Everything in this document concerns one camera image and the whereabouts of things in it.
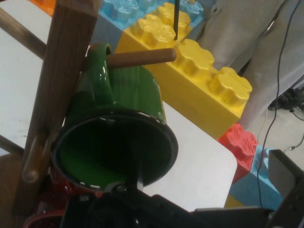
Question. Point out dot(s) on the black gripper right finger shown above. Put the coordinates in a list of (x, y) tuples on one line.
[(282, 171)]

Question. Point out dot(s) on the brown wooden mug tree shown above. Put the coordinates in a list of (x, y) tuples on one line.
[(64, 59)]

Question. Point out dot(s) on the orange toy block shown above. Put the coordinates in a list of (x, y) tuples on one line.
[(45, 4)]

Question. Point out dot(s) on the green enamel mug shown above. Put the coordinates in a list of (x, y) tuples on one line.
[(133, 90)]

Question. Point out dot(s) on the small yellow toy block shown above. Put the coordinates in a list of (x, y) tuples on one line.
[(234, 202)]

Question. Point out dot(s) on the person in beige trousers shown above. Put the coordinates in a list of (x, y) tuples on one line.
[(237, 35)]

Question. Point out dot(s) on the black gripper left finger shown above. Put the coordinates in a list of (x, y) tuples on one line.
[(136, 175)]

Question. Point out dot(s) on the big yellow toy block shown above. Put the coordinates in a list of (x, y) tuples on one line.
[(197, 95)]

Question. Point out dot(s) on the red mug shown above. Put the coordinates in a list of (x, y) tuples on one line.
[(54, 197)]

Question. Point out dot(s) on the small red toy block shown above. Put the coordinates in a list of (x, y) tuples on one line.
[(237, 147)]

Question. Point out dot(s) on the light blue toy block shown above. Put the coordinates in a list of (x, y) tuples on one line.
[(118, 12), (261, 183)]

